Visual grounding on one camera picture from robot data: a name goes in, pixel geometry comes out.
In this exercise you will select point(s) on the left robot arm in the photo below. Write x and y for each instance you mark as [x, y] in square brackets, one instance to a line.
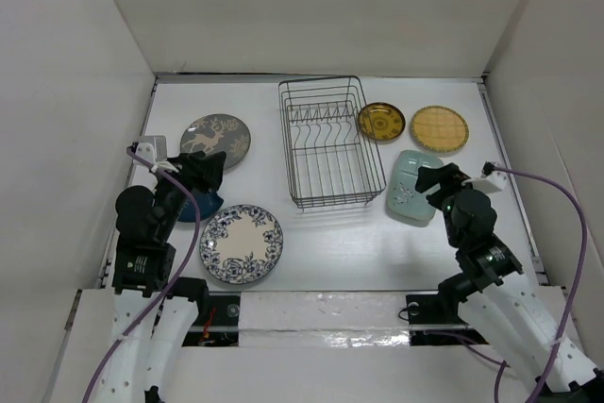
[154, 305]

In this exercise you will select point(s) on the dark blue plate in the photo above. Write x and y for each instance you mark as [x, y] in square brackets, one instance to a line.
[208, 203]

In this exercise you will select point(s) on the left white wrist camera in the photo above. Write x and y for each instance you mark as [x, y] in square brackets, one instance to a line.
[152, 149]

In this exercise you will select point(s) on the amber glass plate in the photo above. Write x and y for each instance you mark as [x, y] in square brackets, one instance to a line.
[381, 122]

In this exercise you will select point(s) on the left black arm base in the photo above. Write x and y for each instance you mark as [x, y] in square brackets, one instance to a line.
[217, 325]

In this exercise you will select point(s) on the grey wire dish rack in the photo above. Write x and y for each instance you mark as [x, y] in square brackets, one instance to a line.
[330, 163]

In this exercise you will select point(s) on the blue floral white plate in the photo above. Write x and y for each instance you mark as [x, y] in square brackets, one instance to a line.
[241, 244]

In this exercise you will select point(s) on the yellow checked plate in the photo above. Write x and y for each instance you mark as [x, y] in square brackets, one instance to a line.
[439, 129]

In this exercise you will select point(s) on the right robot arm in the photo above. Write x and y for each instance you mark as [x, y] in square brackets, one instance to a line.
[494, 296]

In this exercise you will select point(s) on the grey deer plate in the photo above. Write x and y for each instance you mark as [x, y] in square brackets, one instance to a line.
[218, 133]

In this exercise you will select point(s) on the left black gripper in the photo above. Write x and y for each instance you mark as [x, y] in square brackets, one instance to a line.
[201, 170]

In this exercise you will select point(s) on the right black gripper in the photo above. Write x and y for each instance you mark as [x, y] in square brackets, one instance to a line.
[449, 176]

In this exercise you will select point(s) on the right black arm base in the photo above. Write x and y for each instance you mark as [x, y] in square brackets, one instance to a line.
[431, 325]

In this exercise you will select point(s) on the light green rectangular plate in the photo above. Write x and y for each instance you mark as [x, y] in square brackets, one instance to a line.
[402, 198]

